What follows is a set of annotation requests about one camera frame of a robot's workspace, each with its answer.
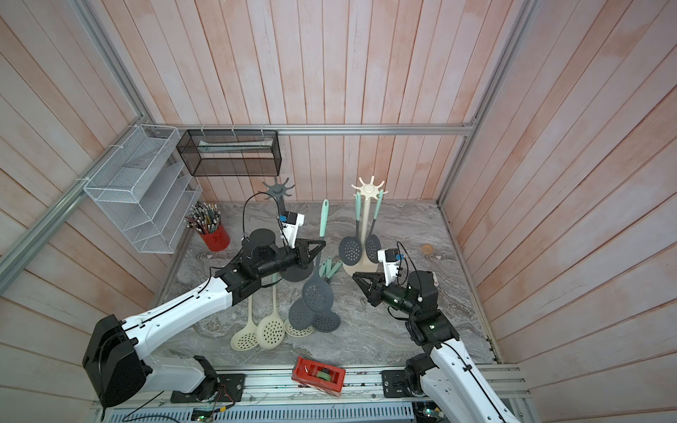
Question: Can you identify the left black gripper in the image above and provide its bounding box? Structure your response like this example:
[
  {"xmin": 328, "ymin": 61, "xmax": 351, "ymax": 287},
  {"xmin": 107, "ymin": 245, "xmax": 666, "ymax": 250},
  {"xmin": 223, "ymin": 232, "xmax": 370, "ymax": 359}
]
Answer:
[{"xmin": 257, "ymin": 237, "xmax": 327, "ymax": 278}]

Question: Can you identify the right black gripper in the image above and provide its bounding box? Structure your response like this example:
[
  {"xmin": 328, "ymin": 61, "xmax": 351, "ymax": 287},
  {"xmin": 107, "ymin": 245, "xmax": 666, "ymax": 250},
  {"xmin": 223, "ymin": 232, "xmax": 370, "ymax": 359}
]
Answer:
[{"xmin": 355, "ymin": 272, "xmax": 422, "ymax": 322}]

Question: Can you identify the grey skimmer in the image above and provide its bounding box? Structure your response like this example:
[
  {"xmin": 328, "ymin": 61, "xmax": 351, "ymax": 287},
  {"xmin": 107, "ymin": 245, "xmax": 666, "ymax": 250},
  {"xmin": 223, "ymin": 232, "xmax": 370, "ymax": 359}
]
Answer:
[
  {"xmin": 338, "ymin": 192, "xmax": 362, "ymax": 266},
  {"xmin": 365, "ymin": 190, "xmax": 384, "ymax": 264},
  {"xmin": 312, "ymin": 257, "xmax": 343, "ymax": 332},
  {"xmin": 301, "ymin": 199, "xmax": 333, "ymax": 314}
]

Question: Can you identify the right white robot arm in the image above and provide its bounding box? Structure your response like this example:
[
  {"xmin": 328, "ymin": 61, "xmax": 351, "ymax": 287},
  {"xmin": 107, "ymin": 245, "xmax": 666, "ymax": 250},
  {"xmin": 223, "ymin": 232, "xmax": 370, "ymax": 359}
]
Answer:
[{"xmin": 353, "ymin": 271, "xmax": 518, "ymax": 422}]

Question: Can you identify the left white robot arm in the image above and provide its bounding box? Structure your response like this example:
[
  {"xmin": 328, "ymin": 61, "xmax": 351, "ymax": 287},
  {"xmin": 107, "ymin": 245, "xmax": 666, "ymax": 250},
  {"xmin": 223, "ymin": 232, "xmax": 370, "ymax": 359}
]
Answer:
[{"xmin": 82, "ymin": 228, "xmax": 326, "ymax": 408}]

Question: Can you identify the dark grey utensil rack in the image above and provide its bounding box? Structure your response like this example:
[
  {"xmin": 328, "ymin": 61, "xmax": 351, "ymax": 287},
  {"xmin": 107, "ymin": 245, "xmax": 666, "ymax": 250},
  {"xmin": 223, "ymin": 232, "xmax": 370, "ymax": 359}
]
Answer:
[{"xmin": 264, "ymin": 176, "xmax": 314, "ymax": 282}]

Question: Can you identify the cream utensil rack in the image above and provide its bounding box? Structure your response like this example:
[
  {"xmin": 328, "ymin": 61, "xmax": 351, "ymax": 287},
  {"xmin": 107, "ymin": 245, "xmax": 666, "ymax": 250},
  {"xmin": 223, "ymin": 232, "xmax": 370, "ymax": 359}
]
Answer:
[{"xmin": 343, "ymin": 176, "xmax": 387, "ymax": 276}]

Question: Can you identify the cream skimmer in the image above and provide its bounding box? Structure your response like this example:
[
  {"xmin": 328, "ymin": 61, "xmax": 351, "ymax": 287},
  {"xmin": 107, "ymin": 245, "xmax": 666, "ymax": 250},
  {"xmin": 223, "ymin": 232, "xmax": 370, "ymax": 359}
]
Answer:
[
  {"xmin": 230, "ymin": 297, "xmax": 258, "ymax": 351},
  {"xmin": 257, "ymin": 273, "xmax": 286, "ymax": 350},
  {"xmin": 284, "ymin": 319, "xmax": 315, "ymax": 338}
]

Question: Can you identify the cream skimmer far left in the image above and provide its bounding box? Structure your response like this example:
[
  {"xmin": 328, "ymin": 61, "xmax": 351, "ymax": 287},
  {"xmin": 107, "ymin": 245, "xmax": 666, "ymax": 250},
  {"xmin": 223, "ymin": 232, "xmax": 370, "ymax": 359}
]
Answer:
[{"xmin": 230, "ymin": 297, "xmax": 258, "ymax": 351}]

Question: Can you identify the grey solid spoon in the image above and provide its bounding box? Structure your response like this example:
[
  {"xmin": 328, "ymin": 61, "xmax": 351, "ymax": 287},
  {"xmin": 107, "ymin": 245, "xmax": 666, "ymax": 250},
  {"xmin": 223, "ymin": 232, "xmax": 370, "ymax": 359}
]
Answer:
[{"xmin": 287, "ymin": 258, "xmax": 344, "ymax": 331}]

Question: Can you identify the small brown round coaster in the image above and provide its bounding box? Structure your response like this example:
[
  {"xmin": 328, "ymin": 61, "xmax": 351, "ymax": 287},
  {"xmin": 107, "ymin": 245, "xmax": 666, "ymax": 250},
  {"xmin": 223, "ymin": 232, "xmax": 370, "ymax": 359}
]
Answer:
[{"xmin": 421, "ymin": 244, "xmax": 435, "ymax": 256}]

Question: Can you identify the red tape dispenser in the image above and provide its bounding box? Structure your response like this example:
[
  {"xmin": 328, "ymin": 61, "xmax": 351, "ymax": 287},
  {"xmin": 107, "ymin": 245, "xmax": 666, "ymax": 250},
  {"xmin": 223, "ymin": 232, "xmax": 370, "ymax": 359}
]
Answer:
[{"xmin": 291, "ymin": 356, "xmax": 347, "ymax": 398}]

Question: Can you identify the red pencil cup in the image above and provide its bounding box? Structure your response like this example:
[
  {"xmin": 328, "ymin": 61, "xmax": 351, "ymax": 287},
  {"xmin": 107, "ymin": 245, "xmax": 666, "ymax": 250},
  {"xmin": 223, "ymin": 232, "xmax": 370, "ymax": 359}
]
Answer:
[{"xmin": 185, "ymin": 201, "xmax": 230, "ymax": 252}]

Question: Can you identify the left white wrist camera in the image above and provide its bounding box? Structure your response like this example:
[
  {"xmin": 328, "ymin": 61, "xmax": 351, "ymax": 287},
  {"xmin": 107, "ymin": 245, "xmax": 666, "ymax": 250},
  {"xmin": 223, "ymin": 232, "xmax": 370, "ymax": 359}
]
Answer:
[{"xmin": 280, "ymin": 211, "xmax": 305, "ymax": 249}]

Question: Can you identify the black mesh wall basket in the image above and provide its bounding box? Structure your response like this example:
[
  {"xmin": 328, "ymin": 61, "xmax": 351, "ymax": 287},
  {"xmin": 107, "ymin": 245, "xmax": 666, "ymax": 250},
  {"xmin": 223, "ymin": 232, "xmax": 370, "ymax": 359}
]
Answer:
[{"xmin": 177, "ymin": 129, "xmax": 282, "ymax": 177}]

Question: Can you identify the white wire mesh shelf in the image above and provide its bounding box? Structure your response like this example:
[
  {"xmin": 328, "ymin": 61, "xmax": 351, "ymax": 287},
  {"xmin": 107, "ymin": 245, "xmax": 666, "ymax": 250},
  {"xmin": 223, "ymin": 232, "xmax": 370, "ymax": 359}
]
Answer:
[{"xmin": 85, "ymin": 125, "xmax": 202, "ymax": 254}]

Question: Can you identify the aluminium frame rail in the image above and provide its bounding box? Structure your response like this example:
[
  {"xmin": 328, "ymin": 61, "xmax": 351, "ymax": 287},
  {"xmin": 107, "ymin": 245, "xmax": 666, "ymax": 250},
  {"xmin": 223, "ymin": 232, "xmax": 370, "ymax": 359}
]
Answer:
[{"xmin": 170, "ymin": 123, "xmax": 474, "ymax": 136}]

